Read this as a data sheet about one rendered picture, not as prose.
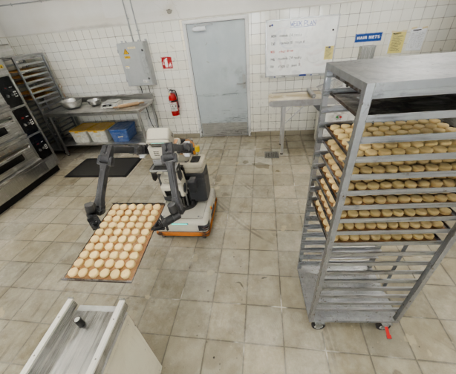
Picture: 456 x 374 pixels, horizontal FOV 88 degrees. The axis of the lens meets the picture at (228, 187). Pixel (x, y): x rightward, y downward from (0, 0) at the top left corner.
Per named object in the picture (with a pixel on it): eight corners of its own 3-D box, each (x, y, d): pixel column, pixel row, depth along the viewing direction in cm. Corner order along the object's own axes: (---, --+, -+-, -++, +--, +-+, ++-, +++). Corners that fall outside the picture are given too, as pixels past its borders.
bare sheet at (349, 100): (360, 121, 92) (361, 117, 91) (329, 94, 125) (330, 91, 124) (529, 110, 87) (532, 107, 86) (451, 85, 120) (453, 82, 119)
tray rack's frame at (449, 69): (308, 329, 182) (369, 84, 79) (295, 271, 224) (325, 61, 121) (395, 330, 177) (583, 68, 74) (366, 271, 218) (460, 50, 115)
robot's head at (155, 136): (153, 133, 220) (145, 127, 205) (174, 133, 217) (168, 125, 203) (151, 148, 217) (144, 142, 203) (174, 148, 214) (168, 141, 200)
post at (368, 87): (309, 322, 179) (367, 83, 80) (307, 317, 181) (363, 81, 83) (313, 322, 178) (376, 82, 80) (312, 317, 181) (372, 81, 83)
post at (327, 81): (297, 270, 215) (327, 62, 117) (296, 267, 218) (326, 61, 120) (301, 270, 215) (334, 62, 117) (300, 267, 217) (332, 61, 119)
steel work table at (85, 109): (65, 156, 488) (39, 109, 432) (86, 142, 546) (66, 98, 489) (151, 155, 461) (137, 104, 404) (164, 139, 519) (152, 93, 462)
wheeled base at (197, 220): (173, 200, 329) (168, 186, 315) (217, 200, 321) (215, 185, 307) (157, 237, 275) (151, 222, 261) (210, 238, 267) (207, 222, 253)
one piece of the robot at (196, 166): (172, 196, 315) (156, 139, 266) (212, 196, 308) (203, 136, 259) (164, 213, 288) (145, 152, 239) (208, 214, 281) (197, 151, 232)
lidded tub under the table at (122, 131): (111, 142, 469) (106, 130, 454) (122, 133, 507) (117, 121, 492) (129, 142, 465) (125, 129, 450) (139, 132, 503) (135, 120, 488)
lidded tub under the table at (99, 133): (90, 142, 476) (85, 130, 461) (103, 133, 514) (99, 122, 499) (108, 142, 471) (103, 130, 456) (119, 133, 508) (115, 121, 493)
